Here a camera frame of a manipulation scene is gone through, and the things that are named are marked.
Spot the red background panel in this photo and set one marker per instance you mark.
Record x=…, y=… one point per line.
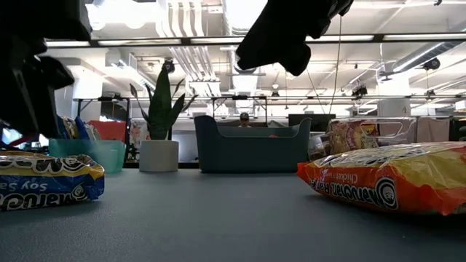
x=109, y=131

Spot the red and black background equipment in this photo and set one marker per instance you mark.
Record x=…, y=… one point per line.
x=16, y=142

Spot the person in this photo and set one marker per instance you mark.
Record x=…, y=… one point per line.
x=244, y=120

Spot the black background rig frame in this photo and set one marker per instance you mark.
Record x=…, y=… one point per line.
x=102, y=98

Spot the overhead light bar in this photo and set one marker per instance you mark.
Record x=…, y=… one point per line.
x=378, y=37

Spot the teal translucent plastic bin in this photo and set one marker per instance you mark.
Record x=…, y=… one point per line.
x=91, y=156

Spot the snake plant in white pot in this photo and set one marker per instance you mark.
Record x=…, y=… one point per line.
x=162, y=109

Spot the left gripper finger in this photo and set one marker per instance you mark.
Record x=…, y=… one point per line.
x=29, y=105

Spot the clear plastic bin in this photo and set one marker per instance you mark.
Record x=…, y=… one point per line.
x=397, y=131

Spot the red roast beef ramen packet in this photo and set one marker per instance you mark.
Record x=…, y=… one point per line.
x=372, y=130
x=318, y=147
x=349, y=138

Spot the orange chicken ramen packet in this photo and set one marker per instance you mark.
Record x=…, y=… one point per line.
x=400, y=178

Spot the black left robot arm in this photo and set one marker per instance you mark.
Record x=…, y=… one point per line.
x=43, y=18

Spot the dark blue-grey plastic bin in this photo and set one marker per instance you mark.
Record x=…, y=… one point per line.
x=251, y=153

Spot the black computer monitor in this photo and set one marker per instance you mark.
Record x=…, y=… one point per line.
x=320, y=122

